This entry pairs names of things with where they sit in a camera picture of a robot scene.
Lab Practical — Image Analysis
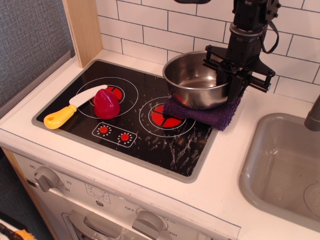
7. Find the grey oven door handle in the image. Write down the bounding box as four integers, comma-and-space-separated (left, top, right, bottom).
67, 209, 161, 240

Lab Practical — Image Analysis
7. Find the orange black object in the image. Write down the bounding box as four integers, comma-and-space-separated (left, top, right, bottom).
0, 223, 36, 240

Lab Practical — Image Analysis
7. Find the grey timer knob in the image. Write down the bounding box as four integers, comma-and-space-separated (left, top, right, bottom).
34, 166, 60, 193

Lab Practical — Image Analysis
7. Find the grey faucet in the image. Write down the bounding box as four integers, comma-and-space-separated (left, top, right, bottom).
304, 95, 320, 132

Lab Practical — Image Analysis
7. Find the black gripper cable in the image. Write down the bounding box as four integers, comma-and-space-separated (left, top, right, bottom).
259, 20, 280, 55

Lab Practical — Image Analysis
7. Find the wooden side post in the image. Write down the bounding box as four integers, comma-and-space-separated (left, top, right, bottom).
62, 0, 103, 69

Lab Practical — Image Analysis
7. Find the purple rag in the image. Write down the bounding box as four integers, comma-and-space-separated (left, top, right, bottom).
163, 97, 242, 131

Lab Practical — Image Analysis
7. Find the black toy stovetop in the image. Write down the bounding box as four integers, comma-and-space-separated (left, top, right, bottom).
32, 60, 218, 183

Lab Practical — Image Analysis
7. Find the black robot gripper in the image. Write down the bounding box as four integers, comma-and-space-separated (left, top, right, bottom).
203, 23, 276, 104

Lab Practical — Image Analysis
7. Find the red toy pepper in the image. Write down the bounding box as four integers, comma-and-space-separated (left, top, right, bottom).
94, 89, 121, 120

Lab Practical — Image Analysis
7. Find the yellow handled toy knife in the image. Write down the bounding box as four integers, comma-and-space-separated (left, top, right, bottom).
43, 84, 108, 130

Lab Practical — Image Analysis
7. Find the grey oven knob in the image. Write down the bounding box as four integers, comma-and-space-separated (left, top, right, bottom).
132, 211, 164, 240

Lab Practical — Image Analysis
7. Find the grey sink basin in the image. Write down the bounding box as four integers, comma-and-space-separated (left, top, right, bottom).
239, 113, 320, 232

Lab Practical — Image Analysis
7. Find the silver metal pan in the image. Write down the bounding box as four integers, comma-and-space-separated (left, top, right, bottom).
162, 51, 229, 110

